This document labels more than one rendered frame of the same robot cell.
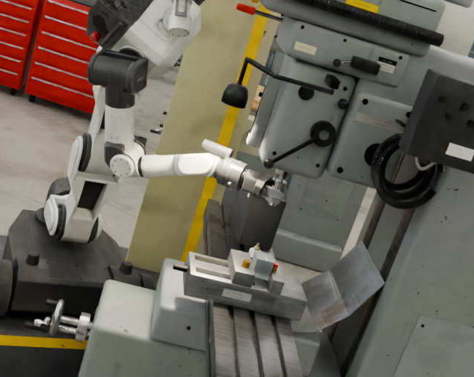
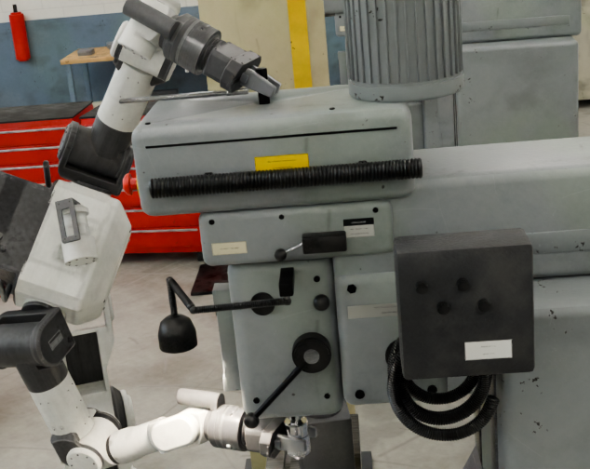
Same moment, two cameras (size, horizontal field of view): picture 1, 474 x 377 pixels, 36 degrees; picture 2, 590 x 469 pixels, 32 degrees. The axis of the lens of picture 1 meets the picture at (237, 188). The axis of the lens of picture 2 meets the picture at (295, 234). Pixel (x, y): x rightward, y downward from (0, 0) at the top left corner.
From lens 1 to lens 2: 0.74 m
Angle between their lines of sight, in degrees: 12
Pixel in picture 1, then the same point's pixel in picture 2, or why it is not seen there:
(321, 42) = (248, 231)
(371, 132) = (381, 327)
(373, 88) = (357, 264)
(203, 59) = not seen: hidden behind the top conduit
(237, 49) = not seen: hidden behind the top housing
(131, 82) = (39, 356)
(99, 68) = not seen: outside the picture
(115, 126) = (51, 413)
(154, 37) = (59, 274)
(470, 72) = (495, 188)
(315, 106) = (285, 317)
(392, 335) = not seen: outside the picture
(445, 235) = (550, 449)
